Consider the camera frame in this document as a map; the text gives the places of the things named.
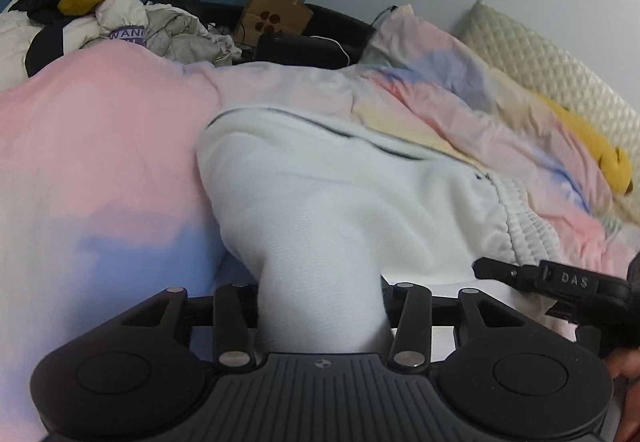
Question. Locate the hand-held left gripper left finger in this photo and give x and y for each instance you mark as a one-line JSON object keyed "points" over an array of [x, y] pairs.
{"points": [[231, 322]]}

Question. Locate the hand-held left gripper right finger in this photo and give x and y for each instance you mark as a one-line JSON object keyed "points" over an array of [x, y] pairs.
{"points": [[414, 317]]}

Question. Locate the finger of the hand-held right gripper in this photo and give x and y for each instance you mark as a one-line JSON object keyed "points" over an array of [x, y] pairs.
{"points": [[510, 272]]}

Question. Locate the white sweatshirt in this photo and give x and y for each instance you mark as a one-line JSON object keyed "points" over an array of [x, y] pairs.
{"points": [[320, 202]]}

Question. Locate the person's right hand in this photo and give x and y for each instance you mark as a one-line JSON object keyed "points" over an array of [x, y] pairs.
{"points": [[625, 364]]}

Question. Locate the yellow garment on bed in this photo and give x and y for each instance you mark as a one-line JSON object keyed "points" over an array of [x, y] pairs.
{"points": [[595, 141]]}

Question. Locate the cream quilted pillow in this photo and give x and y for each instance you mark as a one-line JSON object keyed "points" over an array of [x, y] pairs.
{"points": [[560, 61]]}

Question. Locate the pastel tie-dye blanket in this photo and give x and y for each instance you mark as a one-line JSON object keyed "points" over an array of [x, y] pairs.
{"points": [[95, 131]]}

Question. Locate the black chair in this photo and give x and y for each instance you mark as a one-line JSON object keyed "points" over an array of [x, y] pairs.
{"points": [[320, 46]]}

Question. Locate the light grey jacket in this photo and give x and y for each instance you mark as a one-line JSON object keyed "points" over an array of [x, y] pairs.
{"points": [[175, 29]]}

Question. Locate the brown paper bag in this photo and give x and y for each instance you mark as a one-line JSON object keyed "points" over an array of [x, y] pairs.
{"points": [[275, 16]]}

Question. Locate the white puffer jacket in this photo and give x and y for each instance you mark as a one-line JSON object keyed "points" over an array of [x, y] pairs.
{"points": [[20, 29]]}

